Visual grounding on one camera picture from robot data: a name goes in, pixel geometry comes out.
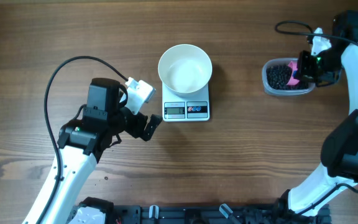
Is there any pink scoop blue handle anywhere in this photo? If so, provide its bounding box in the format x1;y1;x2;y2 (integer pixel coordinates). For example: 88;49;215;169
287;61;300;86

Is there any white digital kitchen scale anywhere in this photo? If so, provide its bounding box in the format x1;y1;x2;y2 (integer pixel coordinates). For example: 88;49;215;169
162;84;210;122

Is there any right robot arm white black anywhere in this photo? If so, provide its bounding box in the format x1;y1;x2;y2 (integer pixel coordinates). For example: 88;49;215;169
267;10;358;223

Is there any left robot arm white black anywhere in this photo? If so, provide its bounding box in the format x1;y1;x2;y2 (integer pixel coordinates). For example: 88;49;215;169
24;78;162;223

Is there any cream white bowl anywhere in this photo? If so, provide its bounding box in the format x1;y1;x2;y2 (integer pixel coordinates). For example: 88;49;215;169
157;44;213;96

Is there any clear container of black beans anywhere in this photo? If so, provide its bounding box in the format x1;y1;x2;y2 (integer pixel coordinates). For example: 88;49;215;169
262;58;315;96

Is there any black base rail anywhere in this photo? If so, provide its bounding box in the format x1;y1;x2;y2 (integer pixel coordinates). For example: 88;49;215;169
68;203;332;224

